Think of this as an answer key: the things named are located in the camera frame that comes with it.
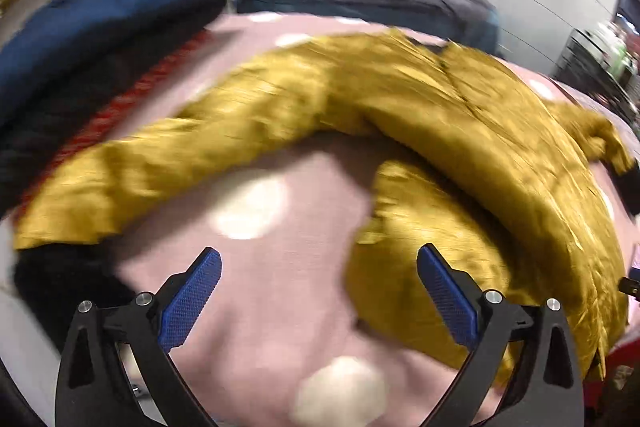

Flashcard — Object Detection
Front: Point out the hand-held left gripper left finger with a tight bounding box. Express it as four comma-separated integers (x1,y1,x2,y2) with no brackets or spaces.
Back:
55,247,223,427

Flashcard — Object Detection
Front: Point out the green bottle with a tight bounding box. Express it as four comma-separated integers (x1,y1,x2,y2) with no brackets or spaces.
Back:
606,41,630,74

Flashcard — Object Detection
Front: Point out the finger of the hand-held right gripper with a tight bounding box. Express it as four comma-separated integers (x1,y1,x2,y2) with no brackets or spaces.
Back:
619,257,640,304

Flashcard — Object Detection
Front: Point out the navy blue garment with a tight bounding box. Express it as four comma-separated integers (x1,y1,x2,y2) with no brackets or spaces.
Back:
0,0,251,128

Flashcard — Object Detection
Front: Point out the pink polka dot blanket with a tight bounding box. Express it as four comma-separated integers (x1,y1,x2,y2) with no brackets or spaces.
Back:
0,12,640,427

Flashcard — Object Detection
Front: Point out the yellow satin garment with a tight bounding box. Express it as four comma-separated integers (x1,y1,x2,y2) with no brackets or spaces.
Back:
12,29,636,388

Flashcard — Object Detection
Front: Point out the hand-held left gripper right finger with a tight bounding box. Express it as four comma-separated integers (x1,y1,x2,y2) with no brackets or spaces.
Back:
416,243,586,427

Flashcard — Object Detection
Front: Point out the black utility cart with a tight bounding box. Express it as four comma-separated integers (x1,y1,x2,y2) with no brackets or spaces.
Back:
552,19,640,138

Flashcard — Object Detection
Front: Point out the black garment with red trim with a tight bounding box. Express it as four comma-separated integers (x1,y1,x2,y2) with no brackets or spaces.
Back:
0,2,226,353

